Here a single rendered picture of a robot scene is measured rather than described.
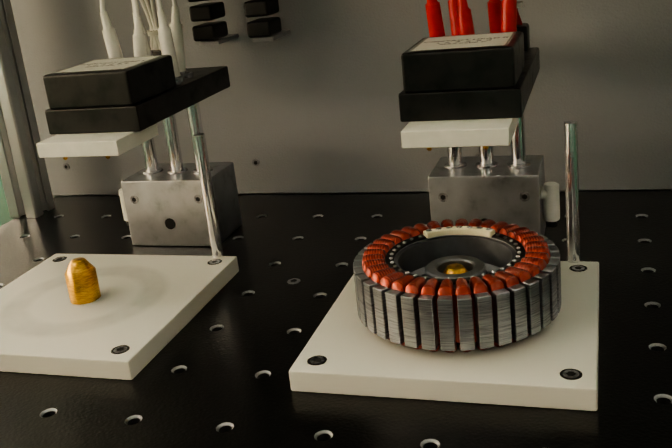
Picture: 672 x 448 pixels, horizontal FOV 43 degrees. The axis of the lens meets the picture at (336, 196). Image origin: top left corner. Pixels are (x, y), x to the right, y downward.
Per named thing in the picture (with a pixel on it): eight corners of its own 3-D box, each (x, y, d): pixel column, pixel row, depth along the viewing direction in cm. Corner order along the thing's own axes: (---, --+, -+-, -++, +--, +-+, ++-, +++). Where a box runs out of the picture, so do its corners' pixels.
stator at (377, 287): (565, 361, 41) (563, 290, 40) (339, 357, 43) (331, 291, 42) (558, 269, 51) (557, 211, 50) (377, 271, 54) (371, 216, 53)
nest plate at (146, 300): (132, 381, 46) (128, 360, 45) (-88, 366, 50) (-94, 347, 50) (239, 271, 59) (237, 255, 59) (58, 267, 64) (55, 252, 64)
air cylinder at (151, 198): (217, 247, 65) (206, 178, 63) (131, 246, 67) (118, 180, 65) (243, 224, 69) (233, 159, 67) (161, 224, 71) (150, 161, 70)
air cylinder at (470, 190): (541, 251, 57) (539, 173, 55) (432, 249, 59) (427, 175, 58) (546, 225, 62) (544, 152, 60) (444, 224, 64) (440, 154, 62)
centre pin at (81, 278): (90, 305, 53) (82, 265, 53) (64, 304, 54) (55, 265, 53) (106, 292, 55) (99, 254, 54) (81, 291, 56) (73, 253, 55)
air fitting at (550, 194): (559, 228, 57) (558, 186, 56) (542, 227, 58) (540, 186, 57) (560, 222, 58) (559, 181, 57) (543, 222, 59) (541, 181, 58)
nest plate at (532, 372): (597, 412, 38) (597, 388, 38) (290, 391, 43) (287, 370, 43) (599, 278, 52) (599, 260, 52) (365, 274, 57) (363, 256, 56)
